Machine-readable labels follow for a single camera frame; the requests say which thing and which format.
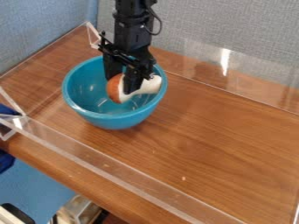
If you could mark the blue cloth object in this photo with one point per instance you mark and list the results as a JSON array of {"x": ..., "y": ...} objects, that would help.
[{"x": 6, "y": 159}]

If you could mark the clear acrylic barrier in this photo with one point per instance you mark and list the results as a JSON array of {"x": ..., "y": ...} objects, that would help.
[
  {"x": 132, "y": 195},
  {"x": 260, "y": 80}
]

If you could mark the brown and white toy mushroom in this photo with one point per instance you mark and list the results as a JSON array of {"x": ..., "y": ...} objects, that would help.
[{"x": 114, "y": 88}]

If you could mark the clear plastic container below table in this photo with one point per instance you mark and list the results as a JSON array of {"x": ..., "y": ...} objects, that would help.
[{"x": 77, "y": 211}]

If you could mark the blue plastic bowl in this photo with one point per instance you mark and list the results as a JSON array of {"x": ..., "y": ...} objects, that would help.
[{"x": 84, "y": 93}]

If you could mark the clear acrylic corner bracket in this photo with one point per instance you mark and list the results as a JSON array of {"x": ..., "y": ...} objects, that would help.
[{"x": 96, "y": 39}]

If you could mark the clear acrylic front barrier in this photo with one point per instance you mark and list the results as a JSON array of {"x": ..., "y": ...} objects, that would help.
[{"x": 132, "y": 195}]

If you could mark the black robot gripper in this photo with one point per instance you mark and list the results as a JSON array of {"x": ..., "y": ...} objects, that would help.
[{"x": 128, "y": 52}]

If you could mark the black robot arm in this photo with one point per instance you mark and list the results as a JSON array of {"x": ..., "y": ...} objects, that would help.
[{"x": 130, "y": 10}]

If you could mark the black and white object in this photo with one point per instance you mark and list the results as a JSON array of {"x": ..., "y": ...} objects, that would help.
[{"x": 10, "y": 215}]

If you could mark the clear acrylic back barrier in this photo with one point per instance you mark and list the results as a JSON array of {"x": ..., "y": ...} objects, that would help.
[{"x": 260, "y": 80}]

